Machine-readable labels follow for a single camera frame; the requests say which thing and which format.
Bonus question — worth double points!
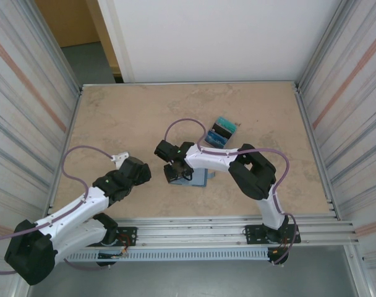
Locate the blue card with logo print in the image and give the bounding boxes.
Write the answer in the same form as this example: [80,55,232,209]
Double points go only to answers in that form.
[208,129,233,139]

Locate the aluminium frame rail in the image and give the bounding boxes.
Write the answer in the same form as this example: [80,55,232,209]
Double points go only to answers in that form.
[45,216,361,252]

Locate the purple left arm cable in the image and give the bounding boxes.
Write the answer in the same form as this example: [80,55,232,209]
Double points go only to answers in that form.
[0,145,114,276]

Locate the dark blue chip card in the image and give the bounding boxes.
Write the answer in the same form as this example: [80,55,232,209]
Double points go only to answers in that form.
[205,135,229,148]

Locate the brown wooden door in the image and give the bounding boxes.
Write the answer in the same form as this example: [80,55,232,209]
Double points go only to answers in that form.
[35,0,121,75]

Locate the red black wire bundle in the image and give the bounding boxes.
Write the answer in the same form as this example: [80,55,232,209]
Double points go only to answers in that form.
[268,237,291,257]
[113,233,137,258]

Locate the black card with gold lines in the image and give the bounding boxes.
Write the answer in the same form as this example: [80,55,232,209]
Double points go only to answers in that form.
[212,123,234,137]

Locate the clear acrylic card stand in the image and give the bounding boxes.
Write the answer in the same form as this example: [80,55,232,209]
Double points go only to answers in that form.
[204,116,239,150]

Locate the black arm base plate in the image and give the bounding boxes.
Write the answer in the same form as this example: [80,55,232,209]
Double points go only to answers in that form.
[244,223,301,246]
[113,226,138,248]

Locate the teal leather card holder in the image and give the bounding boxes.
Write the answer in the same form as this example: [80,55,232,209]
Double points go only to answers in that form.
[169,166,217,188]

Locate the striped enclosure side panel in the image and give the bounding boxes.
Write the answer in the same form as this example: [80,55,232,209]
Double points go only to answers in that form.
[294,0,376,267]
[0,0,83,279]

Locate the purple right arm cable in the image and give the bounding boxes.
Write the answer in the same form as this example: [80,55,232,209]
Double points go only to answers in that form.
[164,118,300,267]

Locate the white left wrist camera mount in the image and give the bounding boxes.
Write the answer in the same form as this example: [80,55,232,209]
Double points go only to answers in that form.
[110,151,129,164]

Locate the perforated cable tray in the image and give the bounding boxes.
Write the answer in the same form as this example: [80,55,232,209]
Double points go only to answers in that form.
[64,249,271,262]

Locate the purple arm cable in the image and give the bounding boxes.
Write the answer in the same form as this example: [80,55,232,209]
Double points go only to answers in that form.
[0,145,114,276]
[164,118,300,267]

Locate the teal card with white print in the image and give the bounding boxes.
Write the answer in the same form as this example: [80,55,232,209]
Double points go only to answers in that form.
[216,116,237,130]

